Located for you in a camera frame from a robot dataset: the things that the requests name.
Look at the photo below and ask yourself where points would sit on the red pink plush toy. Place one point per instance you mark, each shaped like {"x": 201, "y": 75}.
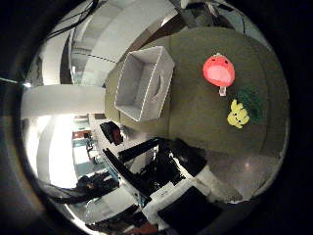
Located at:
{"x": 218, "y": 71}

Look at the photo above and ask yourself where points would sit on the olive green table cloth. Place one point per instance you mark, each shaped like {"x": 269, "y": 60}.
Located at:
{"x": 195, "y": 107}

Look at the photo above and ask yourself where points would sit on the black office chair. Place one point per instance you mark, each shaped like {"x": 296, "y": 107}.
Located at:
{"x": 111, "y": 132}

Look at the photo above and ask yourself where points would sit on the dark computer workstation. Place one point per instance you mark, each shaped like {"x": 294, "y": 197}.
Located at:
{"x": 94, "y": 184}

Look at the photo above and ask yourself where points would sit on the grey fabric storage box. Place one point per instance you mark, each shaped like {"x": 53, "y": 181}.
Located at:
{"x": 153, "y": 83}

